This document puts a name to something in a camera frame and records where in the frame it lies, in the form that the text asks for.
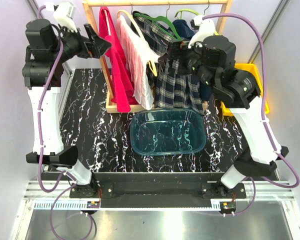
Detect lime green hanger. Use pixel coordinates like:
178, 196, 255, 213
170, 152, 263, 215
174, 8, 220, 36

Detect red garment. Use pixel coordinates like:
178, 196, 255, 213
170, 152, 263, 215
99, 6, 137, 113

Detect plaid skirt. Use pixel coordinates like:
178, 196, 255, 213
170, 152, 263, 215
132, 11, 205, 115

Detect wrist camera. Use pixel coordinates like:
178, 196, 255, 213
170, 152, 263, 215
53, 1, 77, 31
188, 15, 216, 49

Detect wooden clothes rack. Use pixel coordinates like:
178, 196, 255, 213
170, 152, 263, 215
82, 0, 233, 114

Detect cream yellow hanger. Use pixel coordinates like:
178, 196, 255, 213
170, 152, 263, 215
117, 9, 158, 77

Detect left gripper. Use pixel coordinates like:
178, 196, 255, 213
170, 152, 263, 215
50, 21, 111, 63

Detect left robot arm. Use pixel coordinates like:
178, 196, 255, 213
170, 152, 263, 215
22, 18, 112, 198

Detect navy blue garment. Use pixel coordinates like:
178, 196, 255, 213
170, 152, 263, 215
172, 19, 212, 102

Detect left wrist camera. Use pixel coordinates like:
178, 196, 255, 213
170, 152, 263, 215
53, 1, 77, 31

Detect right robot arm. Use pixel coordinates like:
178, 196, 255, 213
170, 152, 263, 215
159, 35, 289, 199

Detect white pleated skirt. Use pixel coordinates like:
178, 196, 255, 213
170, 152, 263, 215
117, 15, 159, 110

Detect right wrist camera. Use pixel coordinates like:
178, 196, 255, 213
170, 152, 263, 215
188, 15, 216, 49

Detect dark green hanger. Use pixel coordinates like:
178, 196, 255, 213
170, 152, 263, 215
132, 13, 182, 41

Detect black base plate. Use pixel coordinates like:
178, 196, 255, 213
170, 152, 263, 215
69, 172, 247, 210

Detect yellow plastic bin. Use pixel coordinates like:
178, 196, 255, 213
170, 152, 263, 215
221, 63, 263, 117

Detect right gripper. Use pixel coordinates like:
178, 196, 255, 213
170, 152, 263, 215
157, 38, 217, 90

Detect clear blue plastic basin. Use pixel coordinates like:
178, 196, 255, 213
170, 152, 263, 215
130, 108, 207, 156

